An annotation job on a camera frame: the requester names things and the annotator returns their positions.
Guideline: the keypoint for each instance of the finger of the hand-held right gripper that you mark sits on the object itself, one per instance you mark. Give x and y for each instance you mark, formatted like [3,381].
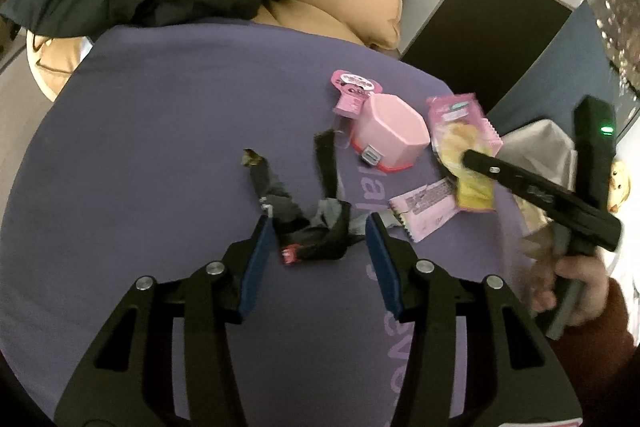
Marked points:
[525,184]

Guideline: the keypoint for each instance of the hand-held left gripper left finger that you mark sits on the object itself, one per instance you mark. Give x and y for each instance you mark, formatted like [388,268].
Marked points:
[260,267]

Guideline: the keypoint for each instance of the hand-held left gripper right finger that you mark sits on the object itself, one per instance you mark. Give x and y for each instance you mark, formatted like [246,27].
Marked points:
[382,267]

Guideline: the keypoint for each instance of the black torn wrapper strip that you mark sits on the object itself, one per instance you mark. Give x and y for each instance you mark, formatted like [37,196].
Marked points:
[267,187]

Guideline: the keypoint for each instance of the person's right forearm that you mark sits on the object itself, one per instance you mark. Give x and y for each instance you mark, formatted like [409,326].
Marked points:
[605,367]

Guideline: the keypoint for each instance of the person's right hand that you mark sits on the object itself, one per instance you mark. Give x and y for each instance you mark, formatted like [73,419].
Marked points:
[590,287]

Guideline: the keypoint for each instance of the light grey cloth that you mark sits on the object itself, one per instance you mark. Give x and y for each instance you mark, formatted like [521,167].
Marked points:
[542,152]

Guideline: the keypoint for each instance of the yellow toy figure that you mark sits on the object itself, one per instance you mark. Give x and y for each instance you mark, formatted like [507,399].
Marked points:
[619,184]

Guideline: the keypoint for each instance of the pale pink wrapper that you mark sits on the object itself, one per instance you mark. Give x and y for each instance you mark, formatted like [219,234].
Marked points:
[425,207]

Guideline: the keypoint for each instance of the pink yellow snack packet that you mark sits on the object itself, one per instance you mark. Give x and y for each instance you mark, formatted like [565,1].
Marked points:
[460,137]

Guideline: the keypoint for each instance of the blue fabric backdrop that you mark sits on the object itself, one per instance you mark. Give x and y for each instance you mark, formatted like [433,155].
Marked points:
[550,72]

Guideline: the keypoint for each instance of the pink tub with red rim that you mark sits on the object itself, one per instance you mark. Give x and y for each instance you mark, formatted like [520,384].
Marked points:
[390,132]

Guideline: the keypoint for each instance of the purple table mat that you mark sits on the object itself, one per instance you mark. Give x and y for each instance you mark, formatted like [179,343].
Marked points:
[175,132]

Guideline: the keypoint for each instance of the black panel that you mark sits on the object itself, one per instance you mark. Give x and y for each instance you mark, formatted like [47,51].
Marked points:
[480,27]

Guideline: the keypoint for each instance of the pink cartoon packet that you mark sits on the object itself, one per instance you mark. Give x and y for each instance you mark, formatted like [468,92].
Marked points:
[352,89]

